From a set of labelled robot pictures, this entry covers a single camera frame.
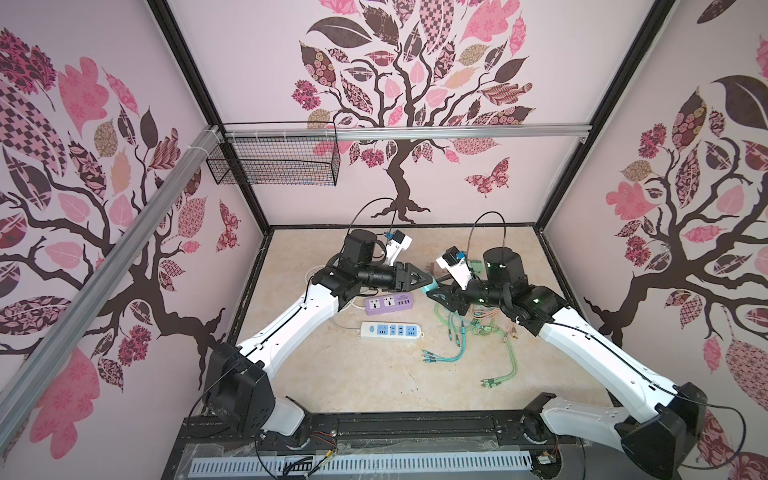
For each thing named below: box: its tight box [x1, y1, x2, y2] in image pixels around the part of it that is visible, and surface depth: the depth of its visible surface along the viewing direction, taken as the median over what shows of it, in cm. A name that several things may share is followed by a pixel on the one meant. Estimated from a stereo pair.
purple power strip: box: [365, 292, 414, 316], surface depth 97 cm
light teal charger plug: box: [420, 278, 438, 297], surface depth 70 cm
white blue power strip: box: [358, 322, 424, 341], surface depth 91 cm
